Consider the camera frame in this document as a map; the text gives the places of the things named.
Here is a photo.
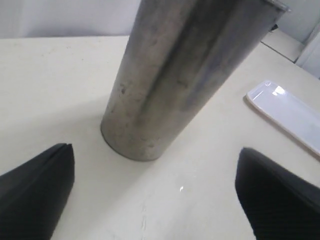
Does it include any white rectangular tray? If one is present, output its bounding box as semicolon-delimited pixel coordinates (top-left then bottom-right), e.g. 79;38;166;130
244;80;320;159

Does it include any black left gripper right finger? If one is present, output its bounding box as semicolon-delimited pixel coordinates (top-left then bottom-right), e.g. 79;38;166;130
235;148;320;240

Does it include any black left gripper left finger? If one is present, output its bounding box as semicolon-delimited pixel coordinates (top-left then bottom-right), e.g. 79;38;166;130
0;143;75;240

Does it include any stainless steel tumbler cup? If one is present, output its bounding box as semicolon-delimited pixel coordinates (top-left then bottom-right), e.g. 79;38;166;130
100;0;289;162

